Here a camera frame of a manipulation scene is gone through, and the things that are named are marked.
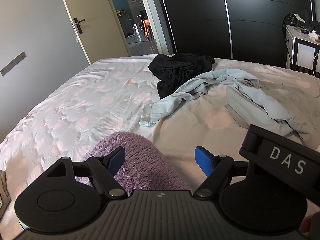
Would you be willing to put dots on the purple fluffy cloth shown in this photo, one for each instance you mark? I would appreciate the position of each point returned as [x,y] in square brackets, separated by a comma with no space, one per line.
[145,165]

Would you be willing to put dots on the cream door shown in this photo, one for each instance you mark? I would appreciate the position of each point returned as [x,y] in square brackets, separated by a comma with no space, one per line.
[100,17]

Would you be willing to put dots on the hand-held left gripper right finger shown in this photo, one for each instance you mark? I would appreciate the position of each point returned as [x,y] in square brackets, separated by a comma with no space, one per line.
[203,161]

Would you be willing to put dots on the orange stool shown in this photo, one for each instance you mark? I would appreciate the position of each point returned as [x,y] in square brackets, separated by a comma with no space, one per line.
[147,28]

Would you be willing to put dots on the grey wall socket strip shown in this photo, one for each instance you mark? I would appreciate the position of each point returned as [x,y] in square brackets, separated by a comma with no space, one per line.
[13,63]

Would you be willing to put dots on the person's right hand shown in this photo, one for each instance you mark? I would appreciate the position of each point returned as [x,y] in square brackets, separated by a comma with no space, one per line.
[311,226]

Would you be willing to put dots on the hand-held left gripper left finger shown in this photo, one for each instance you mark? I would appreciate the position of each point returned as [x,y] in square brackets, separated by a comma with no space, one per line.
[116,158]

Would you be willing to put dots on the black wardrobe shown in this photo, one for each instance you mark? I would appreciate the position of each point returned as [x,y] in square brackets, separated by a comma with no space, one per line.
[200,17]

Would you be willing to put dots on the white tissue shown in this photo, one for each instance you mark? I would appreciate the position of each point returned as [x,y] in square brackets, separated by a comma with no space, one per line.
[313,35]

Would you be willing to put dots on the black garment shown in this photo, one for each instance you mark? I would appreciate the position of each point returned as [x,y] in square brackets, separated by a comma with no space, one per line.
[175,72]

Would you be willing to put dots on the white nightstand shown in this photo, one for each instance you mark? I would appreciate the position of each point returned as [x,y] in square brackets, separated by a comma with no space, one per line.
[290,42]

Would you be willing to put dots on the pink dotted bed cover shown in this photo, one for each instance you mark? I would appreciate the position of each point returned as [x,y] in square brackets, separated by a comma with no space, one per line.
[75,105]

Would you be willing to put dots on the eyeglasses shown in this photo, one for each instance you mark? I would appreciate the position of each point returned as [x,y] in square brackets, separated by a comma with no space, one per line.
[301,30]

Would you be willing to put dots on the potted plant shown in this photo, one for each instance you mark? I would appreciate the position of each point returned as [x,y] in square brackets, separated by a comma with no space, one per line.
[122,12]

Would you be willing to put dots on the black cloth on nightstand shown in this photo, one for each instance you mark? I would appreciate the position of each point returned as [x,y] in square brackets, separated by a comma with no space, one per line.
[310,26]

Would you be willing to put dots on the light blue sweatshirt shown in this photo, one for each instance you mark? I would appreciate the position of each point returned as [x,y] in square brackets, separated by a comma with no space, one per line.
[200,82]

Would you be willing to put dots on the beige garment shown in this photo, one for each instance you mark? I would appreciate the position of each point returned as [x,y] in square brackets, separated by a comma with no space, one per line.
[4,190]

